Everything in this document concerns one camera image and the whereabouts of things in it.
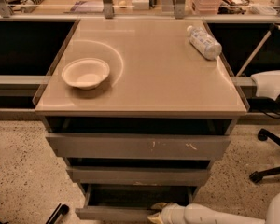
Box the white paper bowl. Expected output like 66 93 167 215
62 58 110 90

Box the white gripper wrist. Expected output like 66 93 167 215
147 202 186 224

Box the black office chair base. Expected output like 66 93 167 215
249 123 280 184

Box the black coiled device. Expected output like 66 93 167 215
21 0 45 13

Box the grey drawer cabinet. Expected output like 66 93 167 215
33 17 250 207

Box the black chair leg bottom left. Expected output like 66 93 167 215
46 203 69 224

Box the middle drawer front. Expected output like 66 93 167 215
67 166 210 186

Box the white cane stick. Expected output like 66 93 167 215
236 23 280 77

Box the purple booklet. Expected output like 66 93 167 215
70 1 104 13

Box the drawer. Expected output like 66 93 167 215
67 166 210 186
46 133 231 160
76 184 197 222

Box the top drawer front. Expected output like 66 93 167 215
46 133 231 160

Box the clear plastic water bottle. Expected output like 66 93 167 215
187 26 222 61

